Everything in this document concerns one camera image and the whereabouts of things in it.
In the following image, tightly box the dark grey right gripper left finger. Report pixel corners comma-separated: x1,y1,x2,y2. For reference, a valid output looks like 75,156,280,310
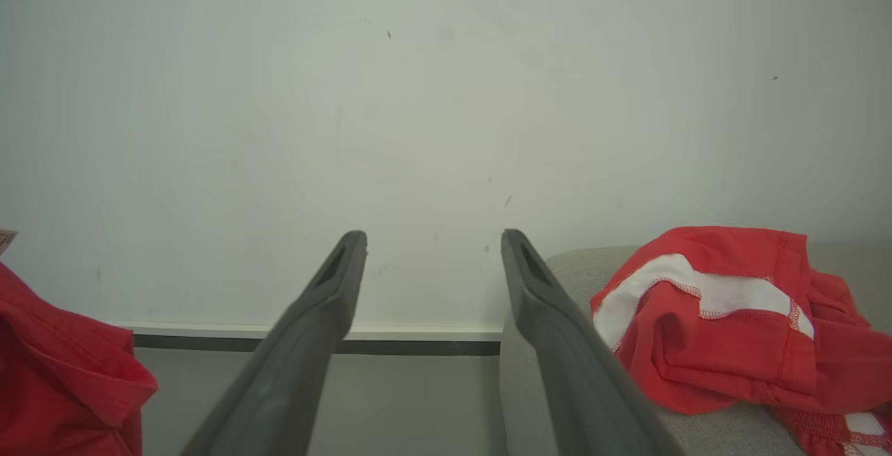
180,230,369,456

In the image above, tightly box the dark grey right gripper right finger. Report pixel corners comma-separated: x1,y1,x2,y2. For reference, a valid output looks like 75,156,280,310
500,229,689,456

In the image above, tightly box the red garment with white stripes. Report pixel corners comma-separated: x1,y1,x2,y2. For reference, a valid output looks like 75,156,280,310
589,225,892,456

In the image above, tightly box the grey fabric sofa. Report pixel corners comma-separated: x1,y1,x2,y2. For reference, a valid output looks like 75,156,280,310
498,238,892,456

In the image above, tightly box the white and black baseboard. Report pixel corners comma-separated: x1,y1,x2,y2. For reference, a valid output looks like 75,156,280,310
105,321,504,357

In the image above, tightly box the plain red garment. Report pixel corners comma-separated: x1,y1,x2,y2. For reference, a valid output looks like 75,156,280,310
0,261,160,456

